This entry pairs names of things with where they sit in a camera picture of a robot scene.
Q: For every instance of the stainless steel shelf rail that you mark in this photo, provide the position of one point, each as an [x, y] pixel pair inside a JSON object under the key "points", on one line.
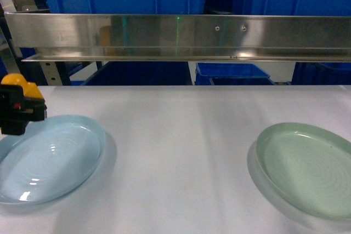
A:
{"points": [[231, 38]]}

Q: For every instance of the yellow two-stud toy block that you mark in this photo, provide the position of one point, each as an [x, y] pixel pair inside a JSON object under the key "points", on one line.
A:
{"points": [[30, 89]]}

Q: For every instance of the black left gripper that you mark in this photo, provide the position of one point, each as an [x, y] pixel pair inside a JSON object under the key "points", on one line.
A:
{"points": [[18, 110]]}

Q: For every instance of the light green plate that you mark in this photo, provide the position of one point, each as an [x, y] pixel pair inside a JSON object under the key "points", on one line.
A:
{"points": [[308, 166]]}

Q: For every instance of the light blue plate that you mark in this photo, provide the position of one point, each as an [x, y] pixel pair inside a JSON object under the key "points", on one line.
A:
{"points": [[51, 159]]}

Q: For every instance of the small blue crate below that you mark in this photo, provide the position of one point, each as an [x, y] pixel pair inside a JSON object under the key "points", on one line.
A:
{"points": [[230, 74]]}

